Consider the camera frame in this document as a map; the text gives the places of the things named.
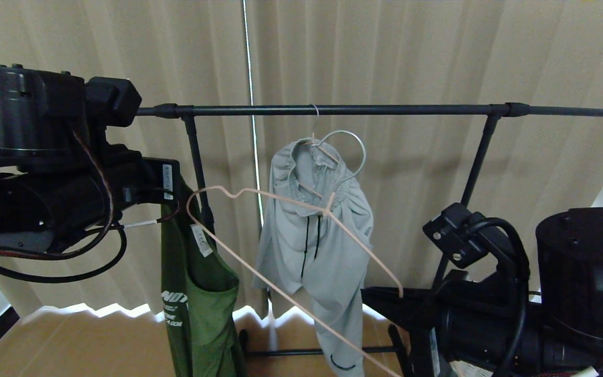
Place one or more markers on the beige curtain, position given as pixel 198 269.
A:
pixel 437 52

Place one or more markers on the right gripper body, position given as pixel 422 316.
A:
pixel 479 330

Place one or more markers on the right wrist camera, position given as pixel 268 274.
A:
pixel 456 235

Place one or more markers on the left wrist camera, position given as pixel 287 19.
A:
pixel 113 99

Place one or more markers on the green garment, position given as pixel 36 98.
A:
pixel 202 314

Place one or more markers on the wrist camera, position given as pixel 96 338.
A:
pixel 456 235
pixel 113 99

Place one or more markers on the pink clothes hanger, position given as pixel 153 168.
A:
pixel 238 195
pixel 315 118

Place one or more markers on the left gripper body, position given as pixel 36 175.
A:
pixel 71 199

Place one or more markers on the pale grey shorts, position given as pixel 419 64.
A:
pixel 333 262

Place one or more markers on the black clothes rack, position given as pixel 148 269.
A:
pixel 385 110

